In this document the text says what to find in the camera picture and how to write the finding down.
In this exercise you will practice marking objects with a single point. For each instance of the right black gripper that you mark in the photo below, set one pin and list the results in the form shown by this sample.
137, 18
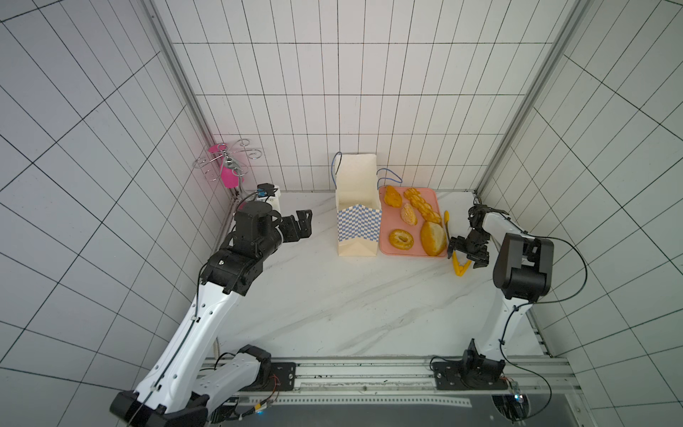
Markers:
475, 244

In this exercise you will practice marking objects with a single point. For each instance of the silver pink mug tree stand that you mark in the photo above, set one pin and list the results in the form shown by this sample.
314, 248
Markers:
228, 163

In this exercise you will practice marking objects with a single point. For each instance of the sesame coated bread roll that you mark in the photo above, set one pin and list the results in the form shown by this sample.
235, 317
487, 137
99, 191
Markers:
408, 215

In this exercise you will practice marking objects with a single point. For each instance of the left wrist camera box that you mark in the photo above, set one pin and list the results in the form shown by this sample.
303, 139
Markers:
267, 200

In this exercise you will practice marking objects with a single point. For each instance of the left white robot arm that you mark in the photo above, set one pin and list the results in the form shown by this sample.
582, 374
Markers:
173, 393

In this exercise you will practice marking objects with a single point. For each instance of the small orange bun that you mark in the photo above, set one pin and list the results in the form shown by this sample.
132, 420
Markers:
392, 197

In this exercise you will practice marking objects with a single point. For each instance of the large oval bread loaf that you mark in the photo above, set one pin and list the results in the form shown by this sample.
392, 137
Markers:
433, 238

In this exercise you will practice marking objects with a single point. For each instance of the ring bagel bread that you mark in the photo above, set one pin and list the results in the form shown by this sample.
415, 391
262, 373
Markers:
401, 239

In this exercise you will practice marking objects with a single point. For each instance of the yellow steel bread tongs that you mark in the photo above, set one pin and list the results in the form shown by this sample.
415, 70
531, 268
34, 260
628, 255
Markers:
459, 268

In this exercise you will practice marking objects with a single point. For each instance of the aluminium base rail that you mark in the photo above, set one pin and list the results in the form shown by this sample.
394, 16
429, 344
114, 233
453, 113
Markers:
431, 380

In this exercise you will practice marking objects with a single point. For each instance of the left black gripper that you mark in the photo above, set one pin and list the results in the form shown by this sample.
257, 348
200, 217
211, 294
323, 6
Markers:
305, 226

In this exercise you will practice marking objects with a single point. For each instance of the checkered paper bag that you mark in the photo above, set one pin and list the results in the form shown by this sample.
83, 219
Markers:
357, 179

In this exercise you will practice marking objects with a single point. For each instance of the braided twisted bread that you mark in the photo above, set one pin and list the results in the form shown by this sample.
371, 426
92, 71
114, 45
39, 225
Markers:
418, 202

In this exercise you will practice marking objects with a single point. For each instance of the pink plastic tray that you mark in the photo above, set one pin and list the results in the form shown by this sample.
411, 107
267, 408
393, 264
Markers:
392, 221

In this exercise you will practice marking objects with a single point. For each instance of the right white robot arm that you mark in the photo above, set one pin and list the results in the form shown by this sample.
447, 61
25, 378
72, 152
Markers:
522, 274

